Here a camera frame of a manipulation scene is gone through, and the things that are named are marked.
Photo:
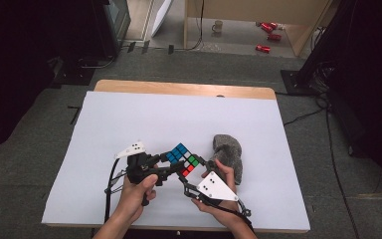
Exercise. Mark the multicoloured puzzle cube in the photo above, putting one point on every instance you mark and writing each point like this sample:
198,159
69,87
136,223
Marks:
182,154

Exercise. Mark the black curtain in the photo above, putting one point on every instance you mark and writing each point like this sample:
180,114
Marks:
374,99
20,66

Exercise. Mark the wooden shelf frame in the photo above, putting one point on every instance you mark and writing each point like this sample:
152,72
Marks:
245,8

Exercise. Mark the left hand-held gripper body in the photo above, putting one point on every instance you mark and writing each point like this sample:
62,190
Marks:
141,166

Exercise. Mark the person's left hand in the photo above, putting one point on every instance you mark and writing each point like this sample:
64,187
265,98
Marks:
134,199

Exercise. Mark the person's right hand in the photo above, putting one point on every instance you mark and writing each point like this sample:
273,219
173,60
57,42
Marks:
225,176

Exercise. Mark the wooden table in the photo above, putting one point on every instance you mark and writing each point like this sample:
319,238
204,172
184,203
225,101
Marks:
179,88

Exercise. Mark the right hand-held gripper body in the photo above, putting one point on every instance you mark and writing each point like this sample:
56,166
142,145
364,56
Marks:
215,189

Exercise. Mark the black metal stand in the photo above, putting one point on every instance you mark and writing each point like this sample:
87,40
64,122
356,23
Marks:
298,83

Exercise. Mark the white board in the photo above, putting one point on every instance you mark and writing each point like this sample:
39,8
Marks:
161,16

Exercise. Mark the red can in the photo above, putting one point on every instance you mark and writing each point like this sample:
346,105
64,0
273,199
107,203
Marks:
266,27
274,25
274,37
262,48

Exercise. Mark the white table mat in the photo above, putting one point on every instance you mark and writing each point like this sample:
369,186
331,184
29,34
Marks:
179,116

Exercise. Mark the beige mug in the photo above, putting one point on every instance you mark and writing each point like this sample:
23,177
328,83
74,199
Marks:
217,26

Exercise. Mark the grey knitted cloth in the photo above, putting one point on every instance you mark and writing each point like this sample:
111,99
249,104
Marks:
229,149

